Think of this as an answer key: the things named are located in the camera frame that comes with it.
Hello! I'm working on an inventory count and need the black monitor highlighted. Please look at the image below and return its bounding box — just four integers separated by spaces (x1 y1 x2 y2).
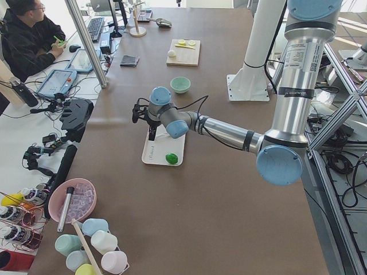
108 0 127 38

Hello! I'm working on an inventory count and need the white pedestal column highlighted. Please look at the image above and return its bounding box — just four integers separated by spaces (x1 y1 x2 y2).
227 0 287 101

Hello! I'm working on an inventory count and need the yellow plastic knife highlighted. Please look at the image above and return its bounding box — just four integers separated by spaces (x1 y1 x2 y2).
174 44 196 50

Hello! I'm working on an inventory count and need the grey folded cloth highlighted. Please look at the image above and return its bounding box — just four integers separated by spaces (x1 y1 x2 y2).
120 54 140 67

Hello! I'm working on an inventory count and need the bamboo cutting board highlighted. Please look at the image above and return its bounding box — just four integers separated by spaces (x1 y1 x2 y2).
166 39 201 66

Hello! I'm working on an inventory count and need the seated person in black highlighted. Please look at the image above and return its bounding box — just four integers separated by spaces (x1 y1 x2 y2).
2 0 66 82

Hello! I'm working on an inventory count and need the aluminium frame post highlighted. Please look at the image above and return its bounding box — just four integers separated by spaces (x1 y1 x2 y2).
64 0 108 88

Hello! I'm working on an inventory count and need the wooden mug tree stand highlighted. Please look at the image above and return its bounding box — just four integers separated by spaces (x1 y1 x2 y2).
128 1 147 37

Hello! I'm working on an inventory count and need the blue teach pendant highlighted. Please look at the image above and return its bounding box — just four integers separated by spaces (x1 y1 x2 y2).
35 69 77 99
65 48 93 74

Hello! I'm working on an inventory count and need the green lime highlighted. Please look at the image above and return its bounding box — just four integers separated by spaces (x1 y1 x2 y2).
165 153 178 164

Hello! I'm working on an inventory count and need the light green bowl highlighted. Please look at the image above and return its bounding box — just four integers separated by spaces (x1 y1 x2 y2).
170 76 191 94

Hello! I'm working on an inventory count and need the green plastic cup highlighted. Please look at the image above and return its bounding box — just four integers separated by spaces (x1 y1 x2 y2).
54 234 82 257

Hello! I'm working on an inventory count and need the blue plastic cup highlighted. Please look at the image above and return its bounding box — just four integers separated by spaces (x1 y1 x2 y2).
82 218 109 237

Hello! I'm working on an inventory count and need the black water bottle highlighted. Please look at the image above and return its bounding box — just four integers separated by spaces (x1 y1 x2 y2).
9 77 38 107

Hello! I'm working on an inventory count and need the metal scoop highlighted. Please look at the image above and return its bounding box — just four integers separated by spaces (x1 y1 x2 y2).
147 18 172 28

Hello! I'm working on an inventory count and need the pink plastic cup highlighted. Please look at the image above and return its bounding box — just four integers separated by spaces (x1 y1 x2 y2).
101 251 128 274

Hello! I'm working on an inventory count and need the white rectangular tray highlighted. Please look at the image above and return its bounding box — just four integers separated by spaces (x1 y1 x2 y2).
141 125 186 166

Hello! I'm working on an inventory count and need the black keyboard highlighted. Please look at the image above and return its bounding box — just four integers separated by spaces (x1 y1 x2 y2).
87 17 104 42

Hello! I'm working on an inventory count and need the yellow plastic cup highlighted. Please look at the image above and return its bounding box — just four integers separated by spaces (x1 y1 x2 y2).
75 264 96 275

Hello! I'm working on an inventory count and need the blue teach pendant near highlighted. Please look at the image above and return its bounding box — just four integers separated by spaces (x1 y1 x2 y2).
35 69 77 99

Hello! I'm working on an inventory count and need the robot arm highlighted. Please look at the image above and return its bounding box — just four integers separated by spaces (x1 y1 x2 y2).
132 1 342 186

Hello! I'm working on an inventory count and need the blue teach pendant far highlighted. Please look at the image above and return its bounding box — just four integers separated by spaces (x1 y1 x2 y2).
65 48 93 74

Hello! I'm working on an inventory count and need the metal muddler rod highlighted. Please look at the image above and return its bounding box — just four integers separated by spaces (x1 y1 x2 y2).
57 187 75 233

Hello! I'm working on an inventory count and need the third robot base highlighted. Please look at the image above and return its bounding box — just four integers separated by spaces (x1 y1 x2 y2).
338 42 366 84

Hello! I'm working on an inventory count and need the pink bowl with ice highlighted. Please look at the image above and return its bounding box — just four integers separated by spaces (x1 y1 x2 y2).
48 178 97 223

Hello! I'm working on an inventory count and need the white plastic cup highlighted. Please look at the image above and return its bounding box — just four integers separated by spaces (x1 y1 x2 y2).
91 230 118 255

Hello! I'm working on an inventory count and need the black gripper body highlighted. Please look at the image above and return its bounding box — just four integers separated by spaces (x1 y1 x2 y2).
132 99 159 127

